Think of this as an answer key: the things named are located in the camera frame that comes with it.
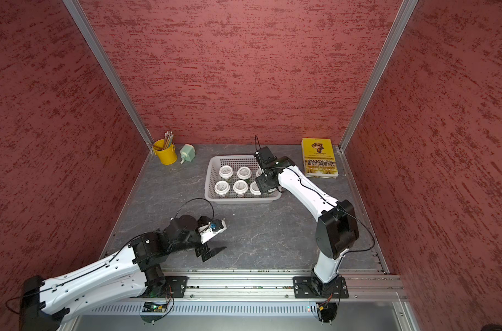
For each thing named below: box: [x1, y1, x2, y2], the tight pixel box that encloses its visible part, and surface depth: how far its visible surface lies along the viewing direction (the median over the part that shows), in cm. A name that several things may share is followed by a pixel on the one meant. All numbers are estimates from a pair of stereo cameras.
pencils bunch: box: [162, 131, 175, 150], surface depth 105 cm
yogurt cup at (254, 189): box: [249, 180, 263, 196], surface depth 94 cm
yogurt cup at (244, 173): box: [236, 166, 252, 180], surface depth 100 cm
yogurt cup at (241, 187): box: [233, 179, 249, 198], surface depth 96 cm
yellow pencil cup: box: [152, 138, 178, 166], surface depth 111 cm
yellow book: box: [300, 137, 339, 179], surface depth 116 cm
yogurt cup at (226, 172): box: [218, 164, 234, 180], surface depth 102 cm
